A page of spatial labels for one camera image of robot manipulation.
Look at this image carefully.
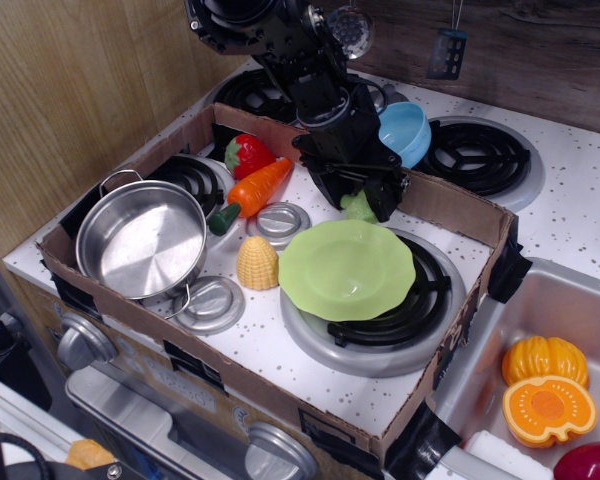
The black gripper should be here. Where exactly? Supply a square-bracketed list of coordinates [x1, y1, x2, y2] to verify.
[294, 84, 405, 223]

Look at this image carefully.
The green toy broccoli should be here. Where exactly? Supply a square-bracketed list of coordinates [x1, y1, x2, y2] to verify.
[340, 190, 378, 224]

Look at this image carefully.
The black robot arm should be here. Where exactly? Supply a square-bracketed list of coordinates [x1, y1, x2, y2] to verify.
[185, 1, 406, 222]

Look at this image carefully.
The silver metal pot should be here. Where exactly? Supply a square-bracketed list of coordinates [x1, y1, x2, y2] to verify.
[75, 169, 207, 318]

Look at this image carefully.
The light blue plastic bowl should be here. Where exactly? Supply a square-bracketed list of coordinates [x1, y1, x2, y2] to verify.
[379, 102, 432, 169]

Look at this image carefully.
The light green plastic plate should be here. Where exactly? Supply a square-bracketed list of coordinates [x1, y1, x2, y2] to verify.
[279, 220, 416, 322]

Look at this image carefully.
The silver stovetop knob centre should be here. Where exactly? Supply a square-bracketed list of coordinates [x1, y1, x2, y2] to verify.
[246, 202, 312, 250]

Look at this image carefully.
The silver stovetop knob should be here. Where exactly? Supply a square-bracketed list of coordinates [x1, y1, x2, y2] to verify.
[370, 84, 409, 114]
[246, 202, 312, 250]
[170, 276, 246, 335]

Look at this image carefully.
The silver stovetop knob back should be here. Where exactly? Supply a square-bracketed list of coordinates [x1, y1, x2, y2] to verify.
[370, 84, 409, 114]

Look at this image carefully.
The orange toy carrot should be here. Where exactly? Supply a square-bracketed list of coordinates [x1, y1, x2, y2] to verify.
[208, 158, 294, 236]

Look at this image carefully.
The red toy strawberry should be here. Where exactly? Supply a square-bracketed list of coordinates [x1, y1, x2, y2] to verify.
[224, 134, 276, 180]

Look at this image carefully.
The back right black burner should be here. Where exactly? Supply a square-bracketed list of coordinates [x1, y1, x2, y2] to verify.
[415, 116, 545, 212]

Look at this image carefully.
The black burner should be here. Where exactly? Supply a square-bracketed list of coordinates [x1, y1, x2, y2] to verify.
[280, 229, 466, 378]
[148, 154, 236, 218]
[206, 68, 296, 124]
[415, 116, 545, 212]

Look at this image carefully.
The yellow toy corn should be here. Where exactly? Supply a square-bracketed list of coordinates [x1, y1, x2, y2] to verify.
[236, 236, 279, 291]

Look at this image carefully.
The back left black burner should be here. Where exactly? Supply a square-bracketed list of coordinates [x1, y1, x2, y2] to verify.
[206, 68, 296, 124]

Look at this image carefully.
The front left black burner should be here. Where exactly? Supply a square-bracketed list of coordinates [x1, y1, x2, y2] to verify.
[148, 154, 236, 218]

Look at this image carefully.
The front right black burner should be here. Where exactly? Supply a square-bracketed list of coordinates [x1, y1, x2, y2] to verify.
[280, 229, 466, 378]

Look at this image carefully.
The hanging silver strainer ladle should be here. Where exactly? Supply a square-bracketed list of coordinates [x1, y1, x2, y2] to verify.
[327, 1, 375, 60]

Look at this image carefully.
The silver stovetop knob front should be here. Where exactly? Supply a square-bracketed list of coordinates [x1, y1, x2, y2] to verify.
[170, 276, 246, 335]

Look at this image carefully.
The silver toy sink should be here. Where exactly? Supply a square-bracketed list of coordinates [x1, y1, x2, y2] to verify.
[428, 259, 600, 479]

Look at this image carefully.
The orange toy pumpkin whole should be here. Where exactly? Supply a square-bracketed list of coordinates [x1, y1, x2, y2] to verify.
[501, 336, 590, 389]

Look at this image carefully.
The silver front oven knob right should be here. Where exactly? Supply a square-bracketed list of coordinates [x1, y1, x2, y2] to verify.
[244, 422, 318, 480]

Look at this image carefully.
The silver oven knob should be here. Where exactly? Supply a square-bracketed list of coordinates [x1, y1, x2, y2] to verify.
[57, 312, 118, 371]
[244, 422, 318, 480]

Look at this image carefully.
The orange toy pumpkin half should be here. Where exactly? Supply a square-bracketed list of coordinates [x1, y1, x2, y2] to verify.
[502, 375, 598, 449]

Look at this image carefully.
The silver front oven knob left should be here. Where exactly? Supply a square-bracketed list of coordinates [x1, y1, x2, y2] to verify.
[57, 312, 118, 371]

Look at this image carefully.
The dark red toy vegetable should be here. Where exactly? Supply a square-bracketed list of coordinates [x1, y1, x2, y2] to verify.
[553, 442, 600, 480]

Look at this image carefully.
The orange toy below stove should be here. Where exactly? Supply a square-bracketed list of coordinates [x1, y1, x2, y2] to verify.
[65, 439, 116, 470]

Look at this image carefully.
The silver oven door handle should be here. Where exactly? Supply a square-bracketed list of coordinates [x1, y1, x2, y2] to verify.
[65, 367, 247, 479]

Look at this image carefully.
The black cable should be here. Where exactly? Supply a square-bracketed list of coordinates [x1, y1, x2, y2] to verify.
[0, 432, 56, 480]

